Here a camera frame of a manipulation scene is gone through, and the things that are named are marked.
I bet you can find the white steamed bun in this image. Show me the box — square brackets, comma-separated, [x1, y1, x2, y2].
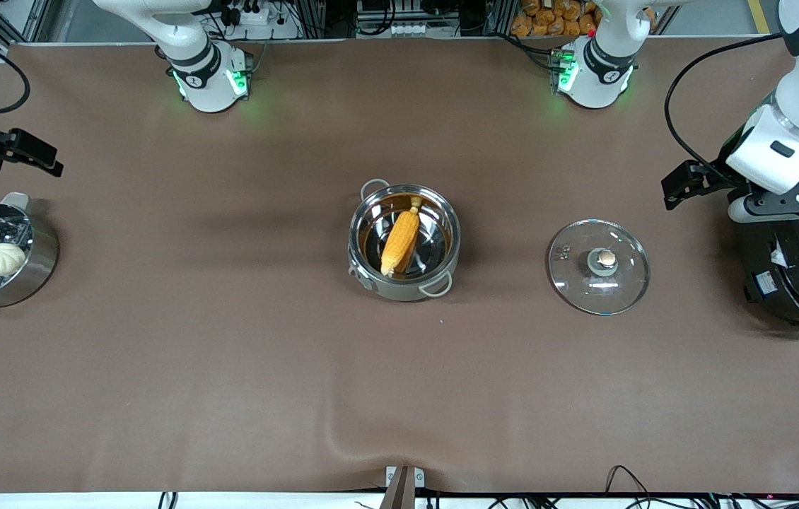
[0, 242, 28, 277]

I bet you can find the yellow corn cob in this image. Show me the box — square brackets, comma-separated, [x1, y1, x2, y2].
[380, 197, 423, 277]

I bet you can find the black floor cable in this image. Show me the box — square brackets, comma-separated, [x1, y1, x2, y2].
[603, 464, 662, 497]

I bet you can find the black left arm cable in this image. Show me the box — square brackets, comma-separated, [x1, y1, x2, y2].
[664, 33, 786, 179]

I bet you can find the steel steamer pot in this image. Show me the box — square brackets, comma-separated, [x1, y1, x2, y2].
[0, 192, 60, 320]

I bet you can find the glass pot lid with knob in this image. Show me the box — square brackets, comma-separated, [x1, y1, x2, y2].
[547, 218, 651, 317]

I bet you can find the metal table clamp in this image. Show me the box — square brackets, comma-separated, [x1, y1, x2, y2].
[380, 464, 426, 509]

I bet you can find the bag of orange snacks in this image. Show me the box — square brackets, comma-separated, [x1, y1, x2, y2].
[510, 0, 600, 38]

